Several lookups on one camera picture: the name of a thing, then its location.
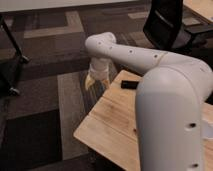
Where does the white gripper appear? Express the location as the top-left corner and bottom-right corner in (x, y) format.
(85, 58), (110, 90)

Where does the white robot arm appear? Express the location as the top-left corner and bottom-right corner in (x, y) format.
(85, 32), (213, 171)

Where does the small black rectangular block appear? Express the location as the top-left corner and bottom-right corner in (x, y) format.
(121, 80), (139, 89)

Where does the black office chair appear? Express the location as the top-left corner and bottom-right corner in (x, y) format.
(143, 0), (213, 54)

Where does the black chair base left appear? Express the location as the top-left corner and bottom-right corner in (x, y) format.
(0, 13), (29, 96)

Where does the light wooden desk corner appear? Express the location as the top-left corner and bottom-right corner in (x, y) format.
(183, 0), (213, 23)

